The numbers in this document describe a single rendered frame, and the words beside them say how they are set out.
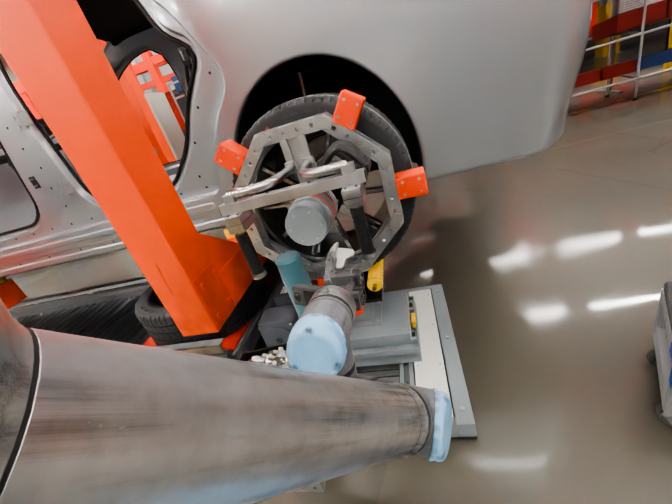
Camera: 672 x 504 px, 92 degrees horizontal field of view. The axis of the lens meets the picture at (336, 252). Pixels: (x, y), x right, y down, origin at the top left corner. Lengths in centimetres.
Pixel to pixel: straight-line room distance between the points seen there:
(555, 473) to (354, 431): 109
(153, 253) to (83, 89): 48
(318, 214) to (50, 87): 77
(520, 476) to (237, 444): 118
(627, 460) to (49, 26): 194
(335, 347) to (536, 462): 97
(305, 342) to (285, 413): 28
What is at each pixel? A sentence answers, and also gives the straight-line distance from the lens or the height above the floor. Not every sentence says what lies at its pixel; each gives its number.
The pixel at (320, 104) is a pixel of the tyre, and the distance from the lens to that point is 109.
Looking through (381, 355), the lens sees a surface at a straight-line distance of 146.
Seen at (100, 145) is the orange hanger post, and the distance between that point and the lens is 116.
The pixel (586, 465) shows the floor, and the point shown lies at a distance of 138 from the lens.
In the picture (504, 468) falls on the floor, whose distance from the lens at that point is 133.
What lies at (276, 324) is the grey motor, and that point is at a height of 39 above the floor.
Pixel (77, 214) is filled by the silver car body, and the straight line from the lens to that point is 220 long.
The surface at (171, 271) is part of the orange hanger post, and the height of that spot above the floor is 80.
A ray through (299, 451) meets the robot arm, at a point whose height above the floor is 98.
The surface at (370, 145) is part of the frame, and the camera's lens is 101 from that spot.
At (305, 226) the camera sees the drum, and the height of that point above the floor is 85.
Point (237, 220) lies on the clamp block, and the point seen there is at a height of 94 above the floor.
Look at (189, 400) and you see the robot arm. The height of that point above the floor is 106.
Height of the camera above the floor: 117
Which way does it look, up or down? 25 degrees down
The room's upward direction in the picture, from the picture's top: 18 degrees counter-clockwise
